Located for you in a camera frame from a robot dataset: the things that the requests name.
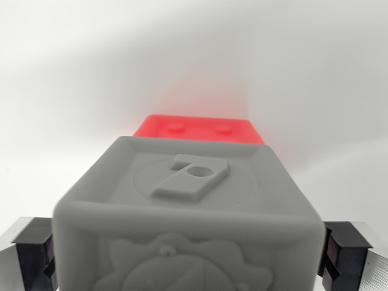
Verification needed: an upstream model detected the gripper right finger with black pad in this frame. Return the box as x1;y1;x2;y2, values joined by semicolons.
315;221;388;291

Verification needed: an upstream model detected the grey embossed lion cube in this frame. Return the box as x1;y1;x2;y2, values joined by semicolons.
52;135;327;291

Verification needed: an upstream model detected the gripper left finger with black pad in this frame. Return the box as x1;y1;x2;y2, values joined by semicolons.
0;216;58;291

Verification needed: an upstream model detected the red embossed cube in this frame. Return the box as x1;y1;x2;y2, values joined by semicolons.
132;113;264;146

